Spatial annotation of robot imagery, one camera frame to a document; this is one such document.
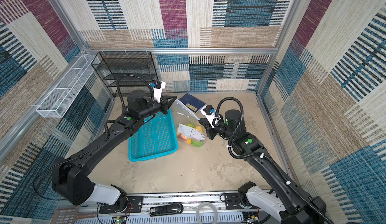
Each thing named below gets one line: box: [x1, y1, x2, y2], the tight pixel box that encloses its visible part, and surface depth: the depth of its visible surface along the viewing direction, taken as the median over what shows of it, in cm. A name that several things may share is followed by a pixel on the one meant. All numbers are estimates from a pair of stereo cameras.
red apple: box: [178, 132, 188, 141], surface depth 89 cm
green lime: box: [191, 139, 203, 148], surface depth 90 cm
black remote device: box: [149, 202, 184, 217], surface depth 73 cm
